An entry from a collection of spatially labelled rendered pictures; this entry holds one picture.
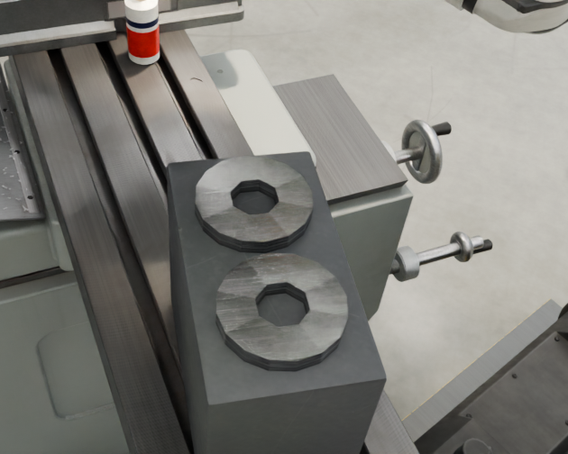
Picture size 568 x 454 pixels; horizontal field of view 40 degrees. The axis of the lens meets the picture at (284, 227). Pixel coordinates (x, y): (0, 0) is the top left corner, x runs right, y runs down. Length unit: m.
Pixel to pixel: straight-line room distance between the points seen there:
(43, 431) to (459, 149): 1.58
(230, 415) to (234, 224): 0.14
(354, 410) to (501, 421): 0.68
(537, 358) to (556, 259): 1.00
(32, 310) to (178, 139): 0.33
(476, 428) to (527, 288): 1.05
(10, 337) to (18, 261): 0.14
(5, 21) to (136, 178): 0.29
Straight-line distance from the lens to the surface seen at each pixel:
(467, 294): 2.09
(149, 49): 1.02
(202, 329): 0.52
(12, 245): 1.00
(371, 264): 1.31
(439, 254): 1.40
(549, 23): 0.84
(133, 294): 0.78
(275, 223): 0.57
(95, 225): 0.83
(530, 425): 1.22
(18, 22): 1.06
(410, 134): 1.42
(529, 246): 2.27
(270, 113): 1.13
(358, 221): 1.20
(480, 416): 1.20
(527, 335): 1.55
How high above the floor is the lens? 1.59
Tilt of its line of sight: 48 degrees down
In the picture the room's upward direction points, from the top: 8 degrees clockwise
